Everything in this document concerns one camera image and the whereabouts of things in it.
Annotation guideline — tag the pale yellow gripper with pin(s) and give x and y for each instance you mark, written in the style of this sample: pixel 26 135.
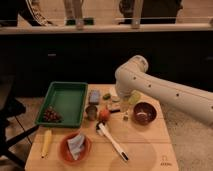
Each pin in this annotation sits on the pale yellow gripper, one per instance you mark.
pixel 124 105

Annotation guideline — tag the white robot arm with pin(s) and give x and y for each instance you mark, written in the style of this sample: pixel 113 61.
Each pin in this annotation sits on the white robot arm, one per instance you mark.
pixel 132 75

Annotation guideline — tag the purple bowl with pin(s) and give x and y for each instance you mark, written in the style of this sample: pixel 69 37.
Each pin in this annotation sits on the purple bowl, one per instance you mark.
pixel 144 113

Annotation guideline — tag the blue grey sponge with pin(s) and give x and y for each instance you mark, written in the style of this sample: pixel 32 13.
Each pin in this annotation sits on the blue grey sponge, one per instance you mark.
pixel 94 97

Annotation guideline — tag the orange bowl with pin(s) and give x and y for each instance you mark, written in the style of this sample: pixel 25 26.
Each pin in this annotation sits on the orange bowl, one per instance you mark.
pixel 65 154

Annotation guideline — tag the light green cup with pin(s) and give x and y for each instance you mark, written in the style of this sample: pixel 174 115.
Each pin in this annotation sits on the light green cup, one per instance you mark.
pixel 134 98

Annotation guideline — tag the small wooden block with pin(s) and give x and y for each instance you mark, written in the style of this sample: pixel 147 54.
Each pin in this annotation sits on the small wooden block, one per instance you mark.
pixel 125 117

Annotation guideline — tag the small green lime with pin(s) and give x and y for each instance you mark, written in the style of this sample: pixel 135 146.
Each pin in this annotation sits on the small green lime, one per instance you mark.
pixel 106 96

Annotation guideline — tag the orange fruit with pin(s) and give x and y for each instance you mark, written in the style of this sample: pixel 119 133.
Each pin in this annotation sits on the orange fruit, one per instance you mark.
pixel 104 115

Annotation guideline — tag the small metal cup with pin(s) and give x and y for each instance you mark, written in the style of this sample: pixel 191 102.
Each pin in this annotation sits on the small metal cup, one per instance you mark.
pixel 91 112

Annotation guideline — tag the green plastic tray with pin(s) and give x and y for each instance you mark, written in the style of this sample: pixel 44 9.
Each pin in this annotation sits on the green plastic tray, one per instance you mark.
pixel 68 100

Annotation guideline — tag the grey folded cloth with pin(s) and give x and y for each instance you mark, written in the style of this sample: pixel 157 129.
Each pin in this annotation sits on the grey folded cloth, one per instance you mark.
pixel 75 145

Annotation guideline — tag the bunch of dark grapes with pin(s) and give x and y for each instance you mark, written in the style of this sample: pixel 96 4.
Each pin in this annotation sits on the bunch of dark grapes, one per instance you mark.
pixel 50 115

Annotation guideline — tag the black handled knife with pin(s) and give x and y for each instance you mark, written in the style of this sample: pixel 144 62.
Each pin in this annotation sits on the black handled knife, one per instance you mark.
pixel 113 110

